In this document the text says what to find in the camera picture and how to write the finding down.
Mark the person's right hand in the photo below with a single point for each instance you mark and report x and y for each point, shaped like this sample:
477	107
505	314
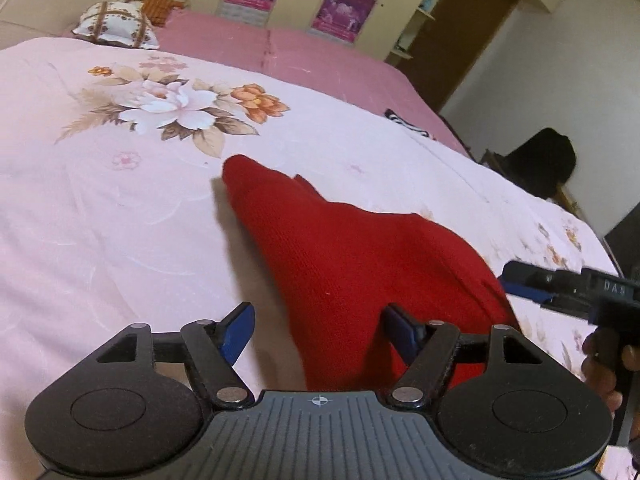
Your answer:
607	400

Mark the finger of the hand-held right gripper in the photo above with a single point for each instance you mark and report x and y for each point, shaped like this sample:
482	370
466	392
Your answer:
525	292
520	271

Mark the orange cushion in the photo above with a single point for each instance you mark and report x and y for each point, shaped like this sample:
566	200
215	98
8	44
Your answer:
160	7

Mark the brown wooden door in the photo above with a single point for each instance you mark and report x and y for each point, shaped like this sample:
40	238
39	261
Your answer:
472	35

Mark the cream corner shelf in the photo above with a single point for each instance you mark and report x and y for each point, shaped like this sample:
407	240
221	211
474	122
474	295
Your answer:
425	10

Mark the red knitted sweater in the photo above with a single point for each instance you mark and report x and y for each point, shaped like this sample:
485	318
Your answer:
325	250

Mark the floral patterned pillow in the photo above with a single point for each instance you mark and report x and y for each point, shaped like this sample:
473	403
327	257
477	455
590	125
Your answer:
115	20

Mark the black and white striped cloth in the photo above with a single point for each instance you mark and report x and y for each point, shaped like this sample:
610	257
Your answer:
407	122

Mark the pink bed sheet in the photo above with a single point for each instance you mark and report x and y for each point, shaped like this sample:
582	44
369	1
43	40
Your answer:
325	60

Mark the pink floral blanket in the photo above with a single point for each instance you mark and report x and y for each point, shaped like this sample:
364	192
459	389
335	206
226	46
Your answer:
100	210

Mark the black bag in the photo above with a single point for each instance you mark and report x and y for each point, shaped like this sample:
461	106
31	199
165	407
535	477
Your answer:
540	160

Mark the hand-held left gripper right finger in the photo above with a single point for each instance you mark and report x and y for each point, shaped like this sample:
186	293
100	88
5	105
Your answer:
400	330

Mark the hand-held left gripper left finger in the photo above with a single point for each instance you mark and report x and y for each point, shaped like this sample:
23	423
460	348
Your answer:
237	332

